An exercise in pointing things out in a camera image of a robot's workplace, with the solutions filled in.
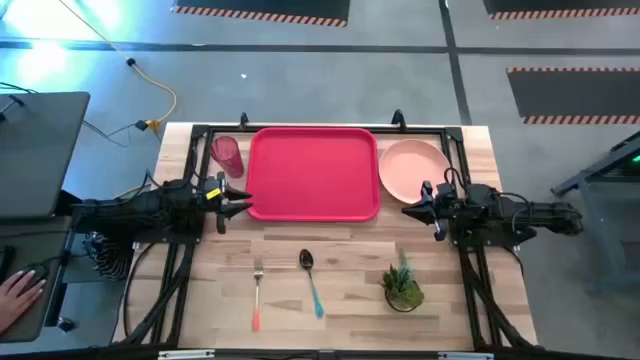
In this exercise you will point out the salmon pink plate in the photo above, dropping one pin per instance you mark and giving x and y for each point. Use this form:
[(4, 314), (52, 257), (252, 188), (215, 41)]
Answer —
[(410, 167)]

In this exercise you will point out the pink translucent plastic cup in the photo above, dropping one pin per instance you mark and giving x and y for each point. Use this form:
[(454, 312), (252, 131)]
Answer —
[(227, 156)]

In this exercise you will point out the silver metal bracket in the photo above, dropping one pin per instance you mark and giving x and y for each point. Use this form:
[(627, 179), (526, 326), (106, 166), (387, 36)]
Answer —
[(186, 355), (466, 356)]

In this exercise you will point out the green potted plant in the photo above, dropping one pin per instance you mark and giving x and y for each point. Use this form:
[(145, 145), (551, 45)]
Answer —
[(402, 290)]

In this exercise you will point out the black hazard-striped floor mat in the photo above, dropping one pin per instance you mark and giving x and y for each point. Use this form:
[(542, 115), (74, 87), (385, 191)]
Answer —
[(560, 6), (260, 9), (575, 95)]

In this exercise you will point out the black table clamp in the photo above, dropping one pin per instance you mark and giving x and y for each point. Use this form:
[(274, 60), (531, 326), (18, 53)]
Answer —
[(244, 120), (398, 119)]

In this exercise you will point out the dark side desk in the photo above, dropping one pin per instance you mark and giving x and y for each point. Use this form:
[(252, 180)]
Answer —
[(35, 245)]

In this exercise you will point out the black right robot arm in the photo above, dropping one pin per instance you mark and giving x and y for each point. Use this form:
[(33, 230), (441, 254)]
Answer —
[(510, 215)]

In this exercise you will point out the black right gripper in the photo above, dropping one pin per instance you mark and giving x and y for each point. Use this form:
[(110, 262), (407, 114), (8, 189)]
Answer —
[(442, 210)]

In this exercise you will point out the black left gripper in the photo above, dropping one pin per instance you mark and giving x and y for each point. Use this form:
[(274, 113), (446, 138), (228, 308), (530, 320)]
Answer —
[(216, 202)]

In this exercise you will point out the black aluminium rig frame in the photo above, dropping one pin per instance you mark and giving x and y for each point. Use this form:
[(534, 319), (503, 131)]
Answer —
[(200, 145)]

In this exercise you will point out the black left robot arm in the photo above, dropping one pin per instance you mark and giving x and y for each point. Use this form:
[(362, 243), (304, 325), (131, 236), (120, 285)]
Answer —
[(145, 207)]

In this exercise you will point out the black computer mouse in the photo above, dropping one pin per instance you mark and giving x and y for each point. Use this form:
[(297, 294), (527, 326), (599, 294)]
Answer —
[(39, 272)]

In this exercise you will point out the red plastic tray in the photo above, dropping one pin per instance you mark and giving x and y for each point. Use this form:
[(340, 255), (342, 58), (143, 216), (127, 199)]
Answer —
[(312, 175)]

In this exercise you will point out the grey metal cart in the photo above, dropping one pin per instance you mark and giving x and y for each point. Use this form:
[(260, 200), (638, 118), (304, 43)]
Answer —
[(605, 200)]

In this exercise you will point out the person's hand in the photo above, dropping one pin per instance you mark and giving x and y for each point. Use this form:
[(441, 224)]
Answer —
[(15, 300)]

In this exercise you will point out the dark grey monitor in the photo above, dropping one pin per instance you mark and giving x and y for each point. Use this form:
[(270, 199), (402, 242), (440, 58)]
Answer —
[(40, 150)]

